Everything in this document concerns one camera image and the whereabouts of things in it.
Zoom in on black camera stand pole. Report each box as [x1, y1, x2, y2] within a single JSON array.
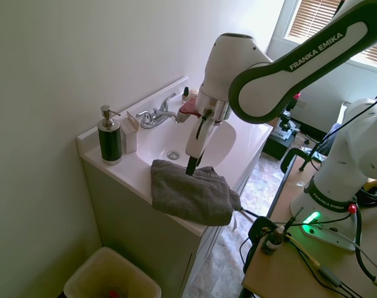
[[292, 92, 329, 172]]

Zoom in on grey towel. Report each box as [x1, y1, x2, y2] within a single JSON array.
[[150, 159, 242, 232]]

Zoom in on white sink vanity top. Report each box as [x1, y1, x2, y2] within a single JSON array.
[[76, 76, 273, 237]]

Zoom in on black metal rod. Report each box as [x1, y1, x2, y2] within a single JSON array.
[[239, 207, 259, 219]]

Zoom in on grey vanity cabinet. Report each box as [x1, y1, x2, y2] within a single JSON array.
[[81, 155, 260, 298]]

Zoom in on black equipment case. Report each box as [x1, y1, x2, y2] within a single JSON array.
[[262, 122, 298, 161]]

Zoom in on black C-clamp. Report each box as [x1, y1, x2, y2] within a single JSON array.
[[280, 147, 327, 174], [244, 216, 280, 274]]

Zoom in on chrome faucet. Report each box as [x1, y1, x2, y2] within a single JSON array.
[[135, 92, 180, 130]]

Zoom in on black soap dispenser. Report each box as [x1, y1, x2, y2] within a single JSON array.
[[97, 104, 123, 166]]

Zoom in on cream trash bin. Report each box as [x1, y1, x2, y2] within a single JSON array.
[[63, 246, 162, 298]]

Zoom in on thick black base cable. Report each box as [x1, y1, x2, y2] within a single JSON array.
[[352, 198, 377, 288]]

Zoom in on window blinds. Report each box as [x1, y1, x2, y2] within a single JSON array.
[[283, 0, 377, 73]]

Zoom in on wrist camera with red mount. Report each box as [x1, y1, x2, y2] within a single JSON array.
[[177, 98, 199, 124]]

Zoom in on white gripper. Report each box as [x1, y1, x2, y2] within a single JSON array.
[[185, 119, 221, 178]]

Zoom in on blue cloth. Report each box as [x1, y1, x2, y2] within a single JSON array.
[[318, 122, 344, 156]]

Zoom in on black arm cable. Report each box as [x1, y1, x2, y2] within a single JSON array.
[[196, 107, 213, 138]]

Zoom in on small white box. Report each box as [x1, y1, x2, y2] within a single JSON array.
[[120, 111, 139, 155]]

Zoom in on yellow cable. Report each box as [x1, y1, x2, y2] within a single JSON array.
[[283, 234, 321, 268]]

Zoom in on dark dropper bottle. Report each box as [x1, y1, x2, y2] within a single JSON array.
[[262, 225, 285, 256]]

